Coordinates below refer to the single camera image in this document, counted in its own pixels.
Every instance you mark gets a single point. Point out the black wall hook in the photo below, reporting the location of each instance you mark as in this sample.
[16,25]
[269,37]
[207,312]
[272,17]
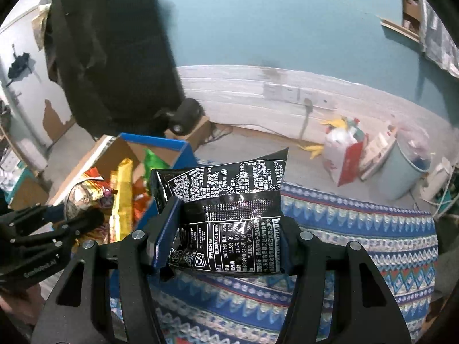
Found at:
[20,66]

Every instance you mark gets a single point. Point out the brown cardboard box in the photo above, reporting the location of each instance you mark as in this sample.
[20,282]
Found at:
[195,132]

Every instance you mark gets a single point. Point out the blue cardboard box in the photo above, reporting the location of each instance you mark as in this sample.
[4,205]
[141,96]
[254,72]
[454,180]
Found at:
[168,147]

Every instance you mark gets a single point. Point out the red paper bag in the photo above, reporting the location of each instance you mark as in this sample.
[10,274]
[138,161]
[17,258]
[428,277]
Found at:
[349,165]

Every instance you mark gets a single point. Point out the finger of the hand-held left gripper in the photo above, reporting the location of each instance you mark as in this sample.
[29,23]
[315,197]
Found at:
[82,222]
[28,218]

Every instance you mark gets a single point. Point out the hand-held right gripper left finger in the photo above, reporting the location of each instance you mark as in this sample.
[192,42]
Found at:
[163,236]

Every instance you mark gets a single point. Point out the wooden wall shelf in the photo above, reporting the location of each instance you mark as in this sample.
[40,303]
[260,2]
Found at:
[405,21]

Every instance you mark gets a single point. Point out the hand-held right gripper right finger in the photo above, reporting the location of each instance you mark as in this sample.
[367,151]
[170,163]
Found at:
[291,251]

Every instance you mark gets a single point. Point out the white wall socket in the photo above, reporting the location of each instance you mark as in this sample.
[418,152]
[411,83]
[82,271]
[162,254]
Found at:
[324,101]
[312,95]
[291,94]
[272,91]

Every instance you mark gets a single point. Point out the yellow wrapper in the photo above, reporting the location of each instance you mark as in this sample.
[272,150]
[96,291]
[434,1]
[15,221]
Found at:
[335,122]

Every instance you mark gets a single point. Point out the beige paper bag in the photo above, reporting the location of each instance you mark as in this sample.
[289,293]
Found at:
[376,150]

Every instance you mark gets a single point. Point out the green snack packet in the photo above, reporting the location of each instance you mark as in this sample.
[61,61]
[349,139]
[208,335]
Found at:
[155,161]

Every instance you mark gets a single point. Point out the white jug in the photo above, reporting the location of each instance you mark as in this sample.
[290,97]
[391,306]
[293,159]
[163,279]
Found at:
[435,182]

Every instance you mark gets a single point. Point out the black round device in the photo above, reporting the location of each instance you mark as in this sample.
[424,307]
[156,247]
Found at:
[184,116]

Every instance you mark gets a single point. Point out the yellow peel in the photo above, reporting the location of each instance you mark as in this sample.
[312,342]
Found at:
[311,149]

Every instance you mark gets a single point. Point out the long yellow snack packet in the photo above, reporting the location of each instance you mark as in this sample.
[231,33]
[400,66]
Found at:
[122,193]

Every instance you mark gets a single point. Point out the hanging grey cloth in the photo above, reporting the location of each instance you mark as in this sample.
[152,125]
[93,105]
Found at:
[439,39]

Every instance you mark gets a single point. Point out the white plastic bag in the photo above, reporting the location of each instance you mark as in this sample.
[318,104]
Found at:
[339,150]

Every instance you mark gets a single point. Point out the shiny patterned snack packet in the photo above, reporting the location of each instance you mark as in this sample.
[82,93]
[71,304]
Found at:
[88,195]

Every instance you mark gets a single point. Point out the light blue trash bin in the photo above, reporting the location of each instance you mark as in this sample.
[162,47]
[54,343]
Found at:
[398,175]

